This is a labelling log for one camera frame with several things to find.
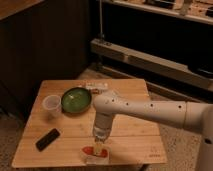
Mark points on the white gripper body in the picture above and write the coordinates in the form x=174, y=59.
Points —
x=101, y=135

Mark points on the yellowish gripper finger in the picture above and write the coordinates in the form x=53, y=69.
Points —
x=98, y=148

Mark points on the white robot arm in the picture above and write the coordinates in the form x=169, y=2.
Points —
x=190, y=116

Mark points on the dark wooden cabinet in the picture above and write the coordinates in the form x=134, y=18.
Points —
x=48, y=41

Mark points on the metal shelf unit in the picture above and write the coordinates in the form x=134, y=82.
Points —
x=168, y=52

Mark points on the green bowl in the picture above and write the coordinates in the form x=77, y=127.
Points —
x=76, y=100

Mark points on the clear plastic cup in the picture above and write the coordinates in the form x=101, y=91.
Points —
x=52, y=105

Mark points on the wooden table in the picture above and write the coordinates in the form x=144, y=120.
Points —
x=132, y=141

